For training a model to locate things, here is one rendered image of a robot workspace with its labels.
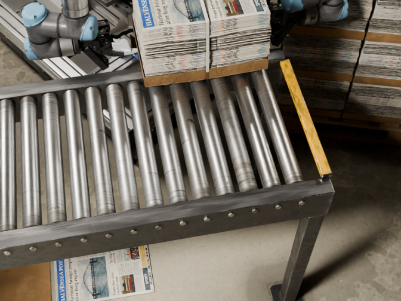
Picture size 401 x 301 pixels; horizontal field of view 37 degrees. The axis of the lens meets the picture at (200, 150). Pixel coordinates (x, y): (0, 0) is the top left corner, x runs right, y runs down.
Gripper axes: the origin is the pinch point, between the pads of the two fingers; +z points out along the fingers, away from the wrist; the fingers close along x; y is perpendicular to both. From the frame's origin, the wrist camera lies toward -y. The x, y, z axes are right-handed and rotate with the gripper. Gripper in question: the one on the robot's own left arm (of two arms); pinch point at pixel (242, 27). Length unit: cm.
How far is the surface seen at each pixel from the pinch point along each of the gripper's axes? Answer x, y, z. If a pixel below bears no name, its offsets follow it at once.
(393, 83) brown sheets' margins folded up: 0, -39, -63
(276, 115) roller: 39.4, -1.8, -0.5
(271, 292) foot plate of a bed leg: 56, -83, -1
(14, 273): 29, -81, 95
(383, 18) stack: -2, -7, -52
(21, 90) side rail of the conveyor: 15, 0, 73
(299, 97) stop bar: 36.0, 0.5, -8.4
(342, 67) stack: -7, -33, -43
